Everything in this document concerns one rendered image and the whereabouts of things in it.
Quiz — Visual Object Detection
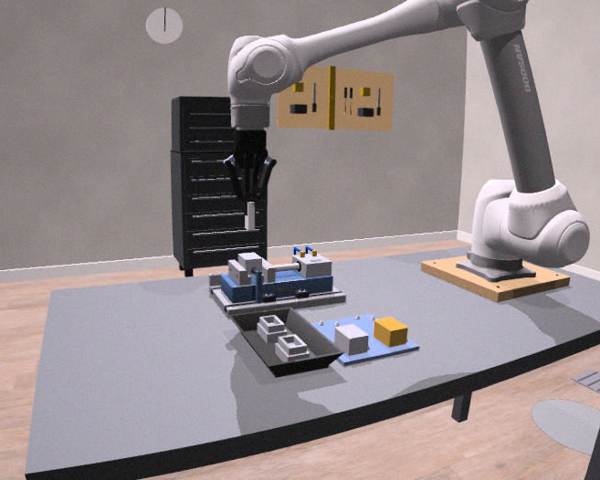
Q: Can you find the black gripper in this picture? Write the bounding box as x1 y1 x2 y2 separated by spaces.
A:
223 130 277 230

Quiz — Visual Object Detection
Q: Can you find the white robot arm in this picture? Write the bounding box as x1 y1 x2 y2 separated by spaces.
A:
227 0 590 283

